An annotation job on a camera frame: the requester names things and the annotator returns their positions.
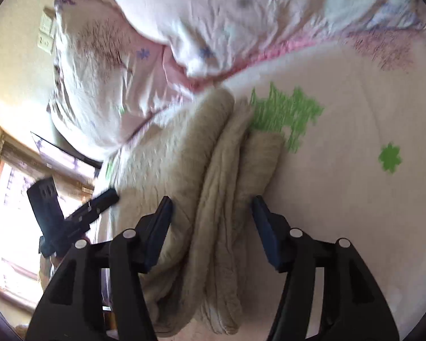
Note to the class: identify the window with wooden frame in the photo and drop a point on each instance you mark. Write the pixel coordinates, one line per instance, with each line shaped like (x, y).
(17, 227)

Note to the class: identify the wall switch panel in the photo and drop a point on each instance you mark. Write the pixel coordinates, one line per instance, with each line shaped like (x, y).
(45, 33)

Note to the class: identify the pink floral quilt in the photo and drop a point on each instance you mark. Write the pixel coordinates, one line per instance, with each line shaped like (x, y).
(184, 42)

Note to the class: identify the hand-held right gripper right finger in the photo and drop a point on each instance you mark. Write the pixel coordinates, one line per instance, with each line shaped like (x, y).
(266, 231)

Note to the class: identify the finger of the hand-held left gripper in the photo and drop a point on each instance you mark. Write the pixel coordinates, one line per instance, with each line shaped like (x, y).
(101, 202)

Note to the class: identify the white floral bed sheet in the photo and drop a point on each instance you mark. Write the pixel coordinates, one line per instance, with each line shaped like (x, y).
(340, 156)

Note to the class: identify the beige towel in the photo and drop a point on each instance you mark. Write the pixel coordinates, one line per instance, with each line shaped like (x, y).
(198, 191)

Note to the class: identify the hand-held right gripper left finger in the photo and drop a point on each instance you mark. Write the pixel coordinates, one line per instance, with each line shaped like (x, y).
(160, 227)

